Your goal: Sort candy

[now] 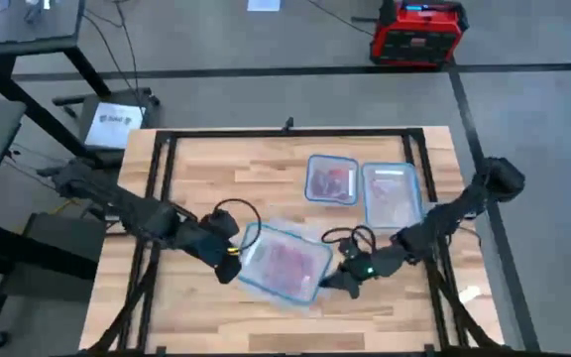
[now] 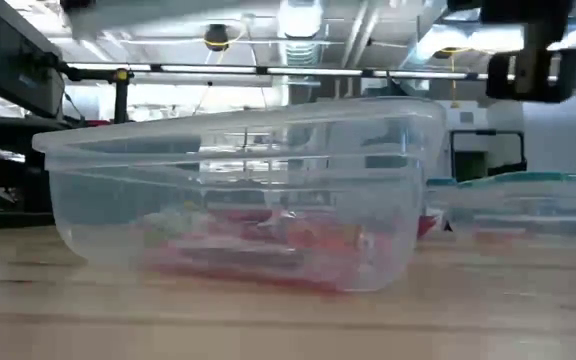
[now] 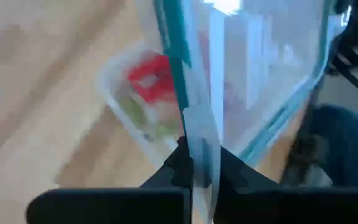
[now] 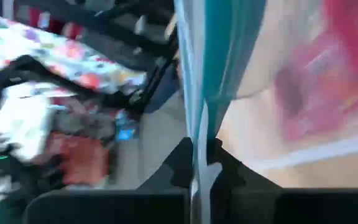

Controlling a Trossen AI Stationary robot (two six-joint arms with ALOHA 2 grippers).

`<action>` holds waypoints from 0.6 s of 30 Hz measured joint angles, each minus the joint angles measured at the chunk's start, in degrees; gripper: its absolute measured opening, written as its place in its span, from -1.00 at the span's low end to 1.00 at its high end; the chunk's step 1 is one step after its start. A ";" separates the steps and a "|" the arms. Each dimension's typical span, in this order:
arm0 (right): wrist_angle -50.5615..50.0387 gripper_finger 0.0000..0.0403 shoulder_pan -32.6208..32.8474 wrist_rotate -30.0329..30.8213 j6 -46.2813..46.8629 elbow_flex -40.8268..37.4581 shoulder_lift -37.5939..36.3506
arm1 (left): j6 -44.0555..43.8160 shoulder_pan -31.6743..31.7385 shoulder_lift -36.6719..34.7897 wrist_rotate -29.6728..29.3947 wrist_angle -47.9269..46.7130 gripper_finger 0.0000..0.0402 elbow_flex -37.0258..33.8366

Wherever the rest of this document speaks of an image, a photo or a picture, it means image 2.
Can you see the clear lid with teal rim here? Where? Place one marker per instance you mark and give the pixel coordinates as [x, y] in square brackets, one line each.
[543, 177]

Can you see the clear container with blue rim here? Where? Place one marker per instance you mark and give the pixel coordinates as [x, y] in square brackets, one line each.
[440, 182]

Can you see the red candy pack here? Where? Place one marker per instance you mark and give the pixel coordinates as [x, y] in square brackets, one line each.
[238, 216]
[248, 272]
[318, 235]

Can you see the green candy pack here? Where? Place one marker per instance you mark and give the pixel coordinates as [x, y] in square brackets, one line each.
[168, 227]

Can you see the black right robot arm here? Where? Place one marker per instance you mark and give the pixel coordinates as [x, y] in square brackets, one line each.
[518, 10]

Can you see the white ceiling lamp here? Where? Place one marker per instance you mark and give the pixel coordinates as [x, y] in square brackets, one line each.
[300, 17]

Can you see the black dome ceiling fixture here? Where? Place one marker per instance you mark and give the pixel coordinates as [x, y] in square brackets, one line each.
[216, 37]

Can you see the computer monitor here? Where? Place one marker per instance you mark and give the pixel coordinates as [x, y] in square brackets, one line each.
[8, 55]

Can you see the black desk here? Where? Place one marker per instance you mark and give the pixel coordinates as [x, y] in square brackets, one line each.
[8, 127]

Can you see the black rectangular frame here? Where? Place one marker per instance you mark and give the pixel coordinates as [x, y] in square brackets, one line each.
[488, 132]

